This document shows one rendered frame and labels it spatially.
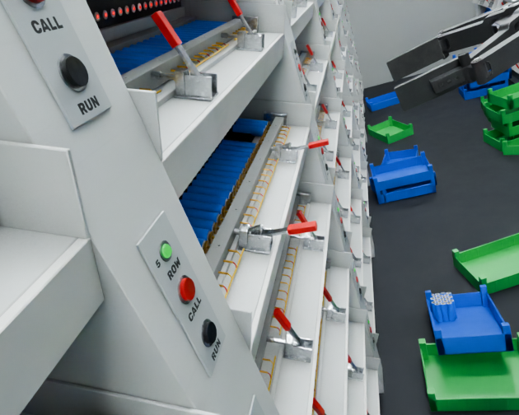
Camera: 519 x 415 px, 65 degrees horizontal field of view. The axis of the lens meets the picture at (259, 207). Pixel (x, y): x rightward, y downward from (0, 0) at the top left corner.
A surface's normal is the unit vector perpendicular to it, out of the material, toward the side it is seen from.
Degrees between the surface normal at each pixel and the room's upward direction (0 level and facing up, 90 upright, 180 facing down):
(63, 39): 90
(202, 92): 90
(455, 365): 0
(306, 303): 21
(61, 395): 90
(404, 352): 0
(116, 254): 90
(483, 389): 0
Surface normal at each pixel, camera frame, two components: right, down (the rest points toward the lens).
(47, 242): 0.04, -0.85
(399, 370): -0.31, -0.84
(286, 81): -0.19, 0.51
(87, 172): 0.93, -0.18
